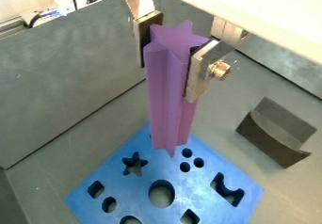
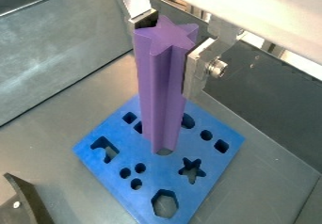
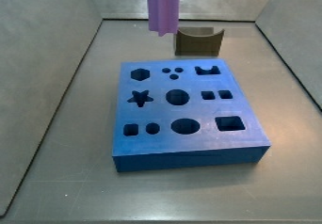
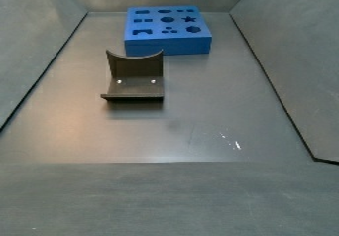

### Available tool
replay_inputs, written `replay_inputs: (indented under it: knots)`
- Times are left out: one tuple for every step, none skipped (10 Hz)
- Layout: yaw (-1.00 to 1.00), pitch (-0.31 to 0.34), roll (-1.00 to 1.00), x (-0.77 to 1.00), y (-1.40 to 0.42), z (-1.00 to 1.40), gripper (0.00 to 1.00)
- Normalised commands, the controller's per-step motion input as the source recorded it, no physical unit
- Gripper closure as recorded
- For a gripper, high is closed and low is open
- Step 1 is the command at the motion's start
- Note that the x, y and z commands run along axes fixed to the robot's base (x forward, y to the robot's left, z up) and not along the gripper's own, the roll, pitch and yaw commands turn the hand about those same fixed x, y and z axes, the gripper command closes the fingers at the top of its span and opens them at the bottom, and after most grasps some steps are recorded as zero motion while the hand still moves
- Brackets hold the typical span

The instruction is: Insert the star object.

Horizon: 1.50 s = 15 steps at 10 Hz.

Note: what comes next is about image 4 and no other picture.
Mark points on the black curved holder bracket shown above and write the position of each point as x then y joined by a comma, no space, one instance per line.
136,77

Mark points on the blue shape sorter box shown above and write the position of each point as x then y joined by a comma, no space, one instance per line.
172,29

